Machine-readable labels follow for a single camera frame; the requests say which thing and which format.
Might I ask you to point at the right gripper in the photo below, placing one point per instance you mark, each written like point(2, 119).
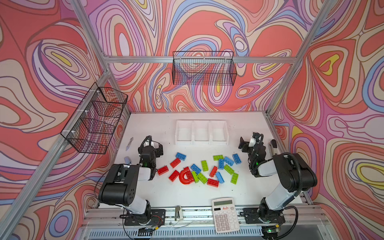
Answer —
point(250, 147)

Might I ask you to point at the left white bin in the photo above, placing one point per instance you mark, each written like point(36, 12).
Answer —
point(184, 132)

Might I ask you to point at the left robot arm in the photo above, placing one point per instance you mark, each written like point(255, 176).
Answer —
point(120, 185)

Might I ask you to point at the white calculator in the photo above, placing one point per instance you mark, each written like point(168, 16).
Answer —
point(225, 216)

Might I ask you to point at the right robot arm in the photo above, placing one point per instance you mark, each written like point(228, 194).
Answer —
point(294, 174)

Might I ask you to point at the back wire basket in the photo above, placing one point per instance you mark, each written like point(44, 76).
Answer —
point(207, 68)

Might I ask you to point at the wire basket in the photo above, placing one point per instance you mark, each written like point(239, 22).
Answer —
point(95, 120)
point(207, 68)

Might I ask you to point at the small blue grey object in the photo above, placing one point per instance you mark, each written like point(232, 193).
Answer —
point(127, 160)

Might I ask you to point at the blue lego brick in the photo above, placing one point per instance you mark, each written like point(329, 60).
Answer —
point(221, 164)
point(229, 161)
point(195, 169)
point(181, 156)
point(219, 177)
point(237, 159)

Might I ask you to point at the left wire basket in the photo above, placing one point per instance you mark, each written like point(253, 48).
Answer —
point(95, 120)

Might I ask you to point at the red arch piece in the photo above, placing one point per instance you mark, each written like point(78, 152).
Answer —
point(186, 176)

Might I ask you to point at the grey pen tool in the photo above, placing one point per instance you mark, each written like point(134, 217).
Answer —
point(129, 143)

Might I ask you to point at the red lego brick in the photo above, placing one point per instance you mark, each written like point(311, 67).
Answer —
point(175, 163)
point(174, 175)
point(162, 170)
point(213, 172)
point(213, 183)

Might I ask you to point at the green lego brick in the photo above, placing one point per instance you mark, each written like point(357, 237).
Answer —
point(229, 169)
point(218, 157)
point(196, 179)
point(202, 178)
point(204, 165)
point(234, 178)

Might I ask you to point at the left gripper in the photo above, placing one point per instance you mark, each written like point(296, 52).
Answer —
point(149, 148)

